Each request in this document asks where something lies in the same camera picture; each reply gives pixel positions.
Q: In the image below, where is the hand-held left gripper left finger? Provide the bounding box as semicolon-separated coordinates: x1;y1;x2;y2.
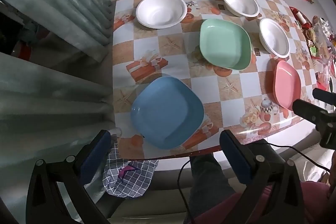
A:
26;130;113;224

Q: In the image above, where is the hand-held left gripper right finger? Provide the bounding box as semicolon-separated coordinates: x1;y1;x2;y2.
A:
219;130;313;224

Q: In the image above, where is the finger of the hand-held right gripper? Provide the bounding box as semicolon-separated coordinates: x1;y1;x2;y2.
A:
292;99;329;126
312;88;336;107

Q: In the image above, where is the pink square plate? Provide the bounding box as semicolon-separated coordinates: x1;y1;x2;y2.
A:
273;60;301;111

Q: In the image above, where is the blue square plate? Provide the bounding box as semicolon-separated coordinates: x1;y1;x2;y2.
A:
130;76;205;149

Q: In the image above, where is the green square plate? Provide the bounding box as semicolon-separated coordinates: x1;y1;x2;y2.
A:
199;18;252;70

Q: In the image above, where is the large white foam bowl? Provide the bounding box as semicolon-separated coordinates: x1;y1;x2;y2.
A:
136;0;188;29

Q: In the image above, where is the clear plastic container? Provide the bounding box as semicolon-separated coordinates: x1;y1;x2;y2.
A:
109;127;123;139

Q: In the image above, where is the person's grey trouser leg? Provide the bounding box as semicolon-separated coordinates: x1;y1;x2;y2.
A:
189;154;237;214

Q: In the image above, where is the blue checkered cloth bag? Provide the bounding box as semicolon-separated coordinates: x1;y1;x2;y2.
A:
102;143;159;198

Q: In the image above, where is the checkered printed tablecloth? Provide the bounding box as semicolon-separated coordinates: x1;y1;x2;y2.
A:
112;0;318;160

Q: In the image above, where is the translucent ribbed curtain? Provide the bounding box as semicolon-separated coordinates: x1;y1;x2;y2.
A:
0;0;117;214

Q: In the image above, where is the black cable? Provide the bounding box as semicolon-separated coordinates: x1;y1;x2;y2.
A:
178;160;195;224
265;143;332;170

